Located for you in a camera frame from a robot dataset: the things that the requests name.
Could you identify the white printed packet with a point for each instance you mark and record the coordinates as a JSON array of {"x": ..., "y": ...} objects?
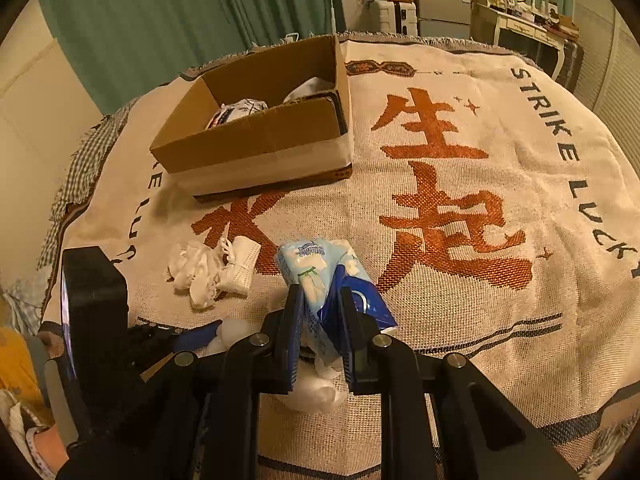
[{"x": 235, "y": 110}]

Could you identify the person's left forearm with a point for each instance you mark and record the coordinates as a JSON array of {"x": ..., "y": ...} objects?
[{"x": 46, "y": 452}]

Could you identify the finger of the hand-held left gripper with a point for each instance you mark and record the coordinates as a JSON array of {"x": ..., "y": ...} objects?
[{"x": 200, "y": 337}]

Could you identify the white crumpled cloth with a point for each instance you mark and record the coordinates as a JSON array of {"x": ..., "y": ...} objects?
[{"x": 192, "y": 272}]

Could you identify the white mesh cloth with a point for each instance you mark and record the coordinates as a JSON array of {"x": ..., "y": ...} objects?
[{"x": 242, "y": 265}]

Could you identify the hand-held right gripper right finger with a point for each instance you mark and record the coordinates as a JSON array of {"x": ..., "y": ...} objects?
[{"x": 351, "y": 345}]

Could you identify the grey cabinet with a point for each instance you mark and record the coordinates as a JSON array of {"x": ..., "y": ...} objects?
[{"x": 444, "y": 7}]

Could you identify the printed beige blanket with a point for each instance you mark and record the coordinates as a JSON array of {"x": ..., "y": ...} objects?
[{"x": 450, "y": 240}]

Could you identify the white appliance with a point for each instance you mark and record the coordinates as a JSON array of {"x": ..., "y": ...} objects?
[{"x": 395, "y": 14}]

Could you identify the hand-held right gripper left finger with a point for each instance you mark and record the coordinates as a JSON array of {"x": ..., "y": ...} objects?
[{"x": 295, "y": 345}]

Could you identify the yellow cloth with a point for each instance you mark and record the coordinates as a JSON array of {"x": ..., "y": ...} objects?
[{"x": 17, "y": 365}]

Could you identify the white cotton wad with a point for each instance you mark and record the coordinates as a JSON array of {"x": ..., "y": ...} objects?
[{"x": 231, "y": 334}]

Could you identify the green curtain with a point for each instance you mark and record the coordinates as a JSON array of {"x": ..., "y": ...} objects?
[{"x": 165, "y": 15}]

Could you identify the white vanity table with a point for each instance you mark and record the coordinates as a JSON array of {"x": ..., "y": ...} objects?
[{"x": 525, "y": 27}]

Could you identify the cardboard box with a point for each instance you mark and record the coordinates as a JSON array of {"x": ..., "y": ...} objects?
[{"x": 280, "y": 140}]

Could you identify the green checked bedsheet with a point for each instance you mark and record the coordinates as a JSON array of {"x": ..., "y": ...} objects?
[{"x": 82, "y": 165}]

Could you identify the blue white tissue packet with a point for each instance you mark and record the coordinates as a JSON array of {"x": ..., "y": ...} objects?
[{"x": 320, "y": 270}]

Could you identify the white folded cloth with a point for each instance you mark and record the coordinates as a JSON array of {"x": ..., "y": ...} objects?
[{"x": 306, "y": 89}]

